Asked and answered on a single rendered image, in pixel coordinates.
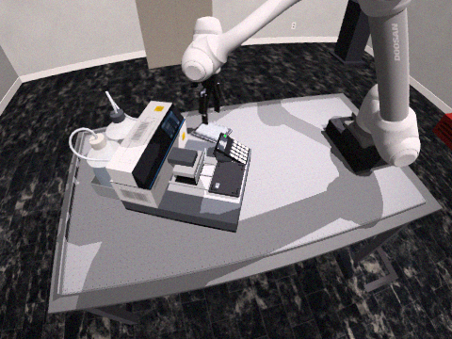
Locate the white plastic bottle with cream cap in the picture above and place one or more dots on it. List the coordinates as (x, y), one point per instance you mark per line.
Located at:
(102, 152)

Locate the white flexible hose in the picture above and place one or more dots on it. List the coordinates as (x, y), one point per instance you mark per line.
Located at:
(115, 106)

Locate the white plastic bottle with black cap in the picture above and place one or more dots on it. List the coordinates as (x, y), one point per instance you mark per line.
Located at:
(119, 127)

